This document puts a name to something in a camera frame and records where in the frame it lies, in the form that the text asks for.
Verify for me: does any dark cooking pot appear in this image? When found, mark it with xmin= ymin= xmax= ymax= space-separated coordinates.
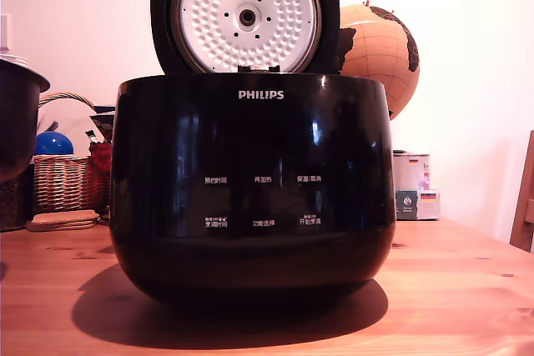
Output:
xmin=0 ymin=58 xmax=51 ymax=184

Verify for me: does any black Philips rice cooker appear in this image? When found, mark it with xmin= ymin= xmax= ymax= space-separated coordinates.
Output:
xmin=108 ymin=73 xmax=396 ymax=303

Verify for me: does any white tin with flag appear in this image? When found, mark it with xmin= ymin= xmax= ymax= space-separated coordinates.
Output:
xmin=391 ymin=149 xmax=431 ymax=193

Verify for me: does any cork globe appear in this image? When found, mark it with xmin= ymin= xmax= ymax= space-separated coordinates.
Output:
xmin=338 ymin=0 xmax=421 ymax=122

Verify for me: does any white box with flag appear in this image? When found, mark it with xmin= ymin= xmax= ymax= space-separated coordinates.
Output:
xmin=395 ymin=188 xmax=441 ymax=222

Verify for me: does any red knitted pouch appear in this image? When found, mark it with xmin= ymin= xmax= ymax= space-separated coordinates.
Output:
xmin=85 ymin=142 xmax=113 ymax=211

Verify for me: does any dark dotted fabric bag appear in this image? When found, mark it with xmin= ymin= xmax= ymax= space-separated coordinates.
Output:
xmin=89 ymin=104 xmax=116 ymax=144

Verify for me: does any blue ball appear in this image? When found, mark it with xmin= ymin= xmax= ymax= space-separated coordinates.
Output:
xmin=33 ymin=130 xmax=75 ymax=157

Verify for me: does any stack of cork coasters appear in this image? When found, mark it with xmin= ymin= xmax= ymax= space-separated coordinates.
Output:
xmin=25 ymin=210 xmax=101 ymax=233

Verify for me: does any glass jar of coffee beans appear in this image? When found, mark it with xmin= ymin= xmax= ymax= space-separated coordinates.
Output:
xmin=0 ymin=53 xmax=35 ymax=233

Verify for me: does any wooden chair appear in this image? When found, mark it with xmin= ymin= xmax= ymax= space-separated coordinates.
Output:
xmin=508 ymin=129 xmax=534 ymax=253

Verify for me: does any wicker basket with handle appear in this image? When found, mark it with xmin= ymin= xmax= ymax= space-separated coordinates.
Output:
xmin=33 ymin=91 xmax=110 ymax=215

